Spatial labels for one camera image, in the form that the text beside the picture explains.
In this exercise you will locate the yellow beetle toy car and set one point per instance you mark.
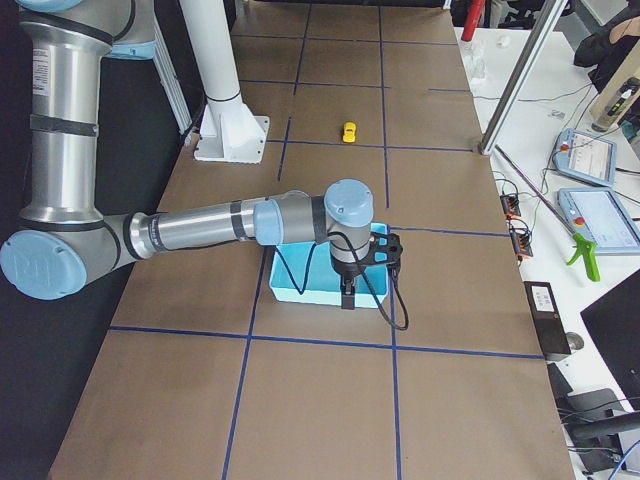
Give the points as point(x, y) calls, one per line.
point(349, 132)

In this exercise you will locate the aluminium frame post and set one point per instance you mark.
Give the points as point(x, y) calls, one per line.
point(534, 45)

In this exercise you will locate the person in background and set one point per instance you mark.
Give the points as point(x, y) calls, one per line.
point(609, 45)

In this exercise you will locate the upper teach pendant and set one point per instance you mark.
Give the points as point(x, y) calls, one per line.
point(585, 157)

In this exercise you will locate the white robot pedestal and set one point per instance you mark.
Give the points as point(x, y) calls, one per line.
point(229, 131)

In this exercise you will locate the red cylinder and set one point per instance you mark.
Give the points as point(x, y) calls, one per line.
point(474, 14)

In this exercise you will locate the black monitor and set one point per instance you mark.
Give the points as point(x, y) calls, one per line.
point(612, 322)

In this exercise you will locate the teach pendant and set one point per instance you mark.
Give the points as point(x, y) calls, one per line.
point(585, 157)
point(598, 215)

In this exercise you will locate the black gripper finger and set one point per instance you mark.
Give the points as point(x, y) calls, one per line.
point(347, 295)

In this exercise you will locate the black box with labels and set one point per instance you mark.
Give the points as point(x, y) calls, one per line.
point(546, 319)

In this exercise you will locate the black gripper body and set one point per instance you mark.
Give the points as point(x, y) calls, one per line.
point(346, 273)

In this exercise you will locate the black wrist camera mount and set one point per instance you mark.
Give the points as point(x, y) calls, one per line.
point(384, 249)

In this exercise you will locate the light blue plastic bin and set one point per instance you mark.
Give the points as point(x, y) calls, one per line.
point(323, 283)

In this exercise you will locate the orange black connector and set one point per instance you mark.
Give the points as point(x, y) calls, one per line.
point(521, 239)
point(511, 206)

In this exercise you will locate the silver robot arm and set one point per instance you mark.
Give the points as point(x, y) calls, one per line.
point(65, 243)

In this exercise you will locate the green handled grabber tool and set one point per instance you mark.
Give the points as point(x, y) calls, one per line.
point(584, 248)

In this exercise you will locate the upper orange black connector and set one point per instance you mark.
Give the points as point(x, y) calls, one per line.
point(511, 206)

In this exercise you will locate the lower teach pendant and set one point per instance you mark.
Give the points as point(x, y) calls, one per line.
point(598, 215)

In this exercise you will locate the lower orange black connector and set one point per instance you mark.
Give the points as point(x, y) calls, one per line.
point(521, 239)

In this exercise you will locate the crumpled white plastic wrap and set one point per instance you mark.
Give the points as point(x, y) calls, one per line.
point(473, 57)

